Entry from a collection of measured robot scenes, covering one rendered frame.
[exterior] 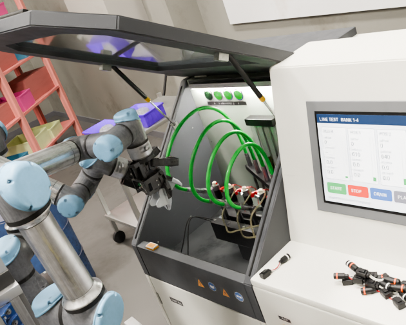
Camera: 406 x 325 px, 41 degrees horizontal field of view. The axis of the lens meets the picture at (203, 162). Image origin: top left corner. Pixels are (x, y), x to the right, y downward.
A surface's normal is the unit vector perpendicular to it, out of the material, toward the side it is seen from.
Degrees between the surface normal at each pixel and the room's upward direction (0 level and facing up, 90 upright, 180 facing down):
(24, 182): 82
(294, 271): 0
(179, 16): 90
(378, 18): 90
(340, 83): 76
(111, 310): 98
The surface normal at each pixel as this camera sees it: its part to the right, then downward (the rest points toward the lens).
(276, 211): 0.66, 0.08
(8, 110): 0.92, -0.21
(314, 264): -0.33, -0.87
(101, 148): -0.41, 0.49
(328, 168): -0.74, 0.27
